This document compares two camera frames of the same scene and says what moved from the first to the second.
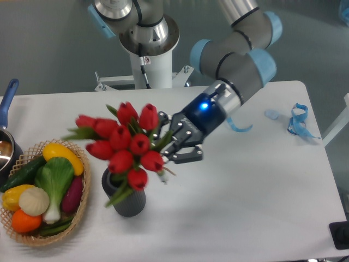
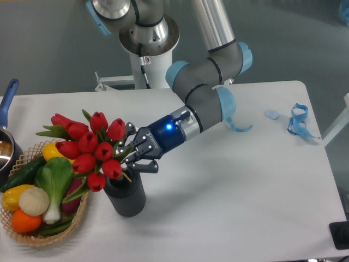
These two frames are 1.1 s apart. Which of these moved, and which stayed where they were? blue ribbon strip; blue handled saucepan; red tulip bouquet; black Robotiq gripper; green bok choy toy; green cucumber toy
Moved: red tulip bouquet; black Robotiq gripper
Stayed: blue handled saucepan; blue ribbon strip; green cucumber toy; green bok choy toy
